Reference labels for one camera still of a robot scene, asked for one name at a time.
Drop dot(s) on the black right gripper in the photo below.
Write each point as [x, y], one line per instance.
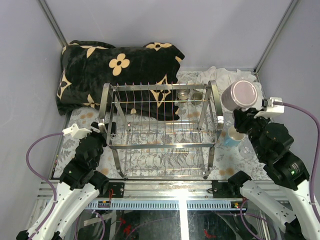
[242, 117]

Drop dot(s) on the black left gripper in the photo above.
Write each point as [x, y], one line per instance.
[94, 133]

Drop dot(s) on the clear faceted glass cup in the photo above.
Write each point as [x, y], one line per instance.
[228, 119]

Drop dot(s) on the light blue mug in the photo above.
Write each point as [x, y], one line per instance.
[232, 137]

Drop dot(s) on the pink mug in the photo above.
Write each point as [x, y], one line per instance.
[241, 94]

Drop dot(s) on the clear glass tumbler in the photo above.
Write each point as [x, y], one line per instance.
[246, 149]

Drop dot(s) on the olive beige mug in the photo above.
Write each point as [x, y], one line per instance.
[196, 98]

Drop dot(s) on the stainless steel dish rack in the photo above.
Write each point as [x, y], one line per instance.
[205, 130]

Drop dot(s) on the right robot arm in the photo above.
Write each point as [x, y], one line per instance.
[271, 143]

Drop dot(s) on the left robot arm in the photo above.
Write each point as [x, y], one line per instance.
[79, 184]

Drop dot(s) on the floral patterned table mat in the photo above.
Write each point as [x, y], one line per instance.
[75, 120]

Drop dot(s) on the white crumpled cloth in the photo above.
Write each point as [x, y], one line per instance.
[224, 78]

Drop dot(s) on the black floral plush blanket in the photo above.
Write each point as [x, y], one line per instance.
[88, 65]

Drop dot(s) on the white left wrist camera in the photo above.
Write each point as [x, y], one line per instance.
[76, 132]

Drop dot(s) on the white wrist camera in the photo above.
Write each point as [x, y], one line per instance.
[271, 108]
[76, 132]

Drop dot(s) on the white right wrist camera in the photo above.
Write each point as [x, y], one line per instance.
[271, 108]

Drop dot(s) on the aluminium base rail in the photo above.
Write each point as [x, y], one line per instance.
[195, 195]

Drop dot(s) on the right aluminium frame post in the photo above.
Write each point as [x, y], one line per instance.
[280, 27]

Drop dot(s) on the aluminium frame post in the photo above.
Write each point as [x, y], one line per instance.
[280, 27]
[52, 22]

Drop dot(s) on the left aluminium frame post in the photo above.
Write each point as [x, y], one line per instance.
[52, 22]

